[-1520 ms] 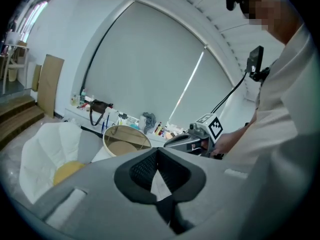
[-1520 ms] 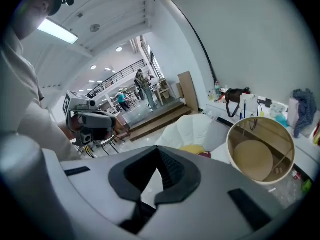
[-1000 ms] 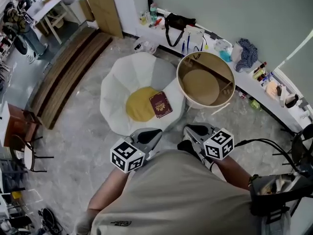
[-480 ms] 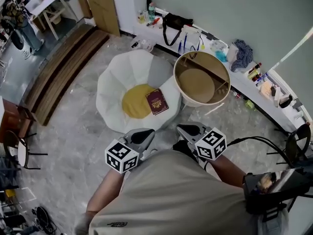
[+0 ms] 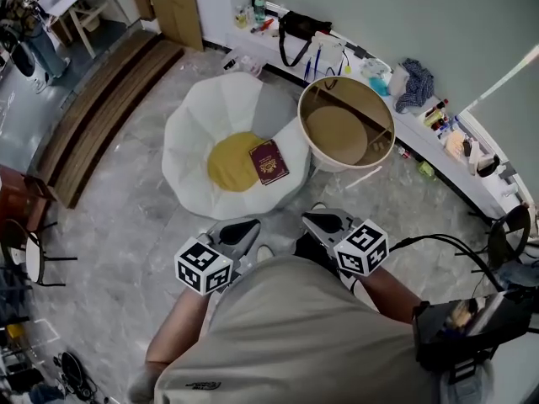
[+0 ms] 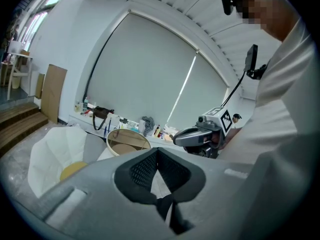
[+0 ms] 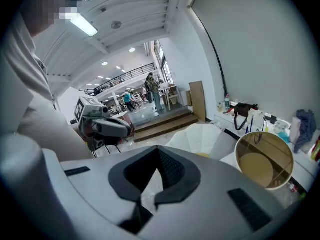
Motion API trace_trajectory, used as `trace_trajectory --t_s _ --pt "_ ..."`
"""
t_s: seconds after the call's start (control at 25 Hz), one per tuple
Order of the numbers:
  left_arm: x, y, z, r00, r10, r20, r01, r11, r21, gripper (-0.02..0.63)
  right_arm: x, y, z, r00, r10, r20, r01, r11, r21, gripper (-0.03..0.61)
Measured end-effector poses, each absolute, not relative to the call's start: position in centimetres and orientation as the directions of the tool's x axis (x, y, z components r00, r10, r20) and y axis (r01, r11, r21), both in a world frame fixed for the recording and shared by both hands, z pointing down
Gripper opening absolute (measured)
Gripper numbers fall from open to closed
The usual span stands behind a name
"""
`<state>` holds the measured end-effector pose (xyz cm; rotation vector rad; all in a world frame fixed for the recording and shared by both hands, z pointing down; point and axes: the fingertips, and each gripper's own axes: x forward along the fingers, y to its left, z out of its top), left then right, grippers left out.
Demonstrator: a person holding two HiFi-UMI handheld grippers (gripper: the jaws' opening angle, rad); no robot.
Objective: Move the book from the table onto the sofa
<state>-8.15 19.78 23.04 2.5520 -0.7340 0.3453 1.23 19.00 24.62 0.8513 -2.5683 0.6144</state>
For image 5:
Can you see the blue checked cloth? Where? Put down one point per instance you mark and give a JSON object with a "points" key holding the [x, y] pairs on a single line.
{"points": [[417, 82]]}

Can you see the black chair with white seat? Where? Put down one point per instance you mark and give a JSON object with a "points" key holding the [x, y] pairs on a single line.
{"points": [[33, 257]]}

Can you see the person's beige t-shirt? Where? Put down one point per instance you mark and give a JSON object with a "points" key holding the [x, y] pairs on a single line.
{"points": [[295, 335]]}

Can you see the red-brown wooden cabinet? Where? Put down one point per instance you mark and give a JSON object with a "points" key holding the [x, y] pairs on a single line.
{"points": [[17, 200]]}

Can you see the person's left forearm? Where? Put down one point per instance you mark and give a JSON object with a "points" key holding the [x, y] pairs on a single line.
{"points": [[177, 326]]}

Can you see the person's black trousers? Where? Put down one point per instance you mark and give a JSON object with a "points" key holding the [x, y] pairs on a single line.
{"points": [[307, 246]]}

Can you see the round glass-top side table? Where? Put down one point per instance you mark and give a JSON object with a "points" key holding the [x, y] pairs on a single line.
{"points": [[358, 99]]}

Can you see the person's white shoe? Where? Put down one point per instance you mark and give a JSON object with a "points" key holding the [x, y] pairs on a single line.
{"points": [[318, 205], [264, 253]]}

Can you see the egg-shaped white floor cushion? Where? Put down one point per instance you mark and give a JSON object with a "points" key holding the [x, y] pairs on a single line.
{"points": [[189, 141]]}

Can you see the large cardboard box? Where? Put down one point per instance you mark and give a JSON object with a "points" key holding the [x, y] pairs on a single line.
{"points": [[172, 6]]}

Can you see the dark red book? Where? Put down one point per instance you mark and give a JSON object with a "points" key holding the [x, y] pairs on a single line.
{"points": [[269, 162]]}

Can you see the green plastic bottle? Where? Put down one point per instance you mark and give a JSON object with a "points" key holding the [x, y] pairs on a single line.
{"points": [[425, 168]]}

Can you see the person's right forearm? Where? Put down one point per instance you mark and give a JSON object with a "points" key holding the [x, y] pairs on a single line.
{"points": [[391, 297]]}

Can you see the black and white kettle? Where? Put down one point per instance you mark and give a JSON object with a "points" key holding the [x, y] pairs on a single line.
{"points": [[488, 166]]}

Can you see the white bag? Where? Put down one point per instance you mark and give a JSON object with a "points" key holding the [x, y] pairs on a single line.
{"points": [[398, 80]]}

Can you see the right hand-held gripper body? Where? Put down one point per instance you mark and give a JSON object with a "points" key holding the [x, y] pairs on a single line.
{"points": [[362, 248]]}

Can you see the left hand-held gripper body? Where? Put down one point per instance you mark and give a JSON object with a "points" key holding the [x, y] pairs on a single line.
{"points": [[202, 267]]}

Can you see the black shoulder bag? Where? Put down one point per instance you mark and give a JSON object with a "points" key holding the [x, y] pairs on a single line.
{"points": [[303, 25]]}

